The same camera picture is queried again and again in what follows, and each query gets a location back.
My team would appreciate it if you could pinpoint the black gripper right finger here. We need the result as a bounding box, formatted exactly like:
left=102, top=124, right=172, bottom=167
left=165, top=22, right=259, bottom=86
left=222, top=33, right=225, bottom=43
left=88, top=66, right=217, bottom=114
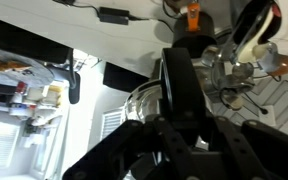
left=213, top=115, right=288, bottom=180

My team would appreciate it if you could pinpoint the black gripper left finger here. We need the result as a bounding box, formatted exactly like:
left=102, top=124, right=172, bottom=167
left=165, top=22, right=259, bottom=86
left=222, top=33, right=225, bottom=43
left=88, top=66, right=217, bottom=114
left=62, top=114, right=198, bottom=180

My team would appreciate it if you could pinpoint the clear coffee jar black handle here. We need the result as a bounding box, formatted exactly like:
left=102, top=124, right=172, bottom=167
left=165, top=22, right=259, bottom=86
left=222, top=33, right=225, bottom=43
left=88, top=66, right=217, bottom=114
left=123, top=47, right=208, bottom=144

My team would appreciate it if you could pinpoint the white louvered vent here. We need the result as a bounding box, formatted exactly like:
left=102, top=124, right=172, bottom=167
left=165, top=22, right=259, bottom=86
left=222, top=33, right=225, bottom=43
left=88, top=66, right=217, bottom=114
left=100, top=108, right=124, bottom=141

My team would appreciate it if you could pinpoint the black rectangular box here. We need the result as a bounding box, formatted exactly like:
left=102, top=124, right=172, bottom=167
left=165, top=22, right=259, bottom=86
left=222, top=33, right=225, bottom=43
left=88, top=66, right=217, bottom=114
left=103, top=61, right=150, bottom=94

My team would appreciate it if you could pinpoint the brown utensil head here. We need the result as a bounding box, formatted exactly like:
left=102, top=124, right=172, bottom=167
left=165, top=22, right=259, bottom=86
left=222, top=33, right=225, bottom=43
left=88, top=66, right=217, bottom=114
left=267, top=54, right=288, bottom=78

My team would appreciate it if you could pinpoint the red capped white bottle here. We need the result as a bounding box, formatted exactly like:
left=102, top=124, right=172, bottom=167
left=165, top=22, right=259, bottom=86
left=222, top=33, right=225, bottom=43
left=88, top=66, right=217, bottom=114
left=14, top=81, right=29, bottom=105

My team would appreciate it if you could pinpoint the black power adapter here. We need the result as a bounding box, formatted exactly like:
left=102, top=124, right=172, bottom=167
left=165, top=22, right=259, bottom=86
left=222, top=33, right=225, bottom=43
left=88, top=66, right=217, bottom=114
left=98, top=5, right=131, bottom=26

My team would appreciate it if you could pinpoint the white wall outlet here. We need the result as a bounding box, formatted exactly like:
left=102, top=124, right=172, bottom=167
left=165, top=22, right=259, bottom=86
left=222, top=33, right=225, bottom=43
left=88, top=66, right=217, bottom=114
left=258, top=104, right=278, bottom=128

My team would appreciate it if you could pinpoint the black plugged power cable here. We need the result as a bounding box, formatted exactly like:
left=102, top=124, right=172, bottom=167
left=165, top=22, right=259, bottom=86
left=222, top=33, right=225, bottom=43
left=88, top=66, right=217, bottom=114
left=242, top=91, right=269, bottom=116

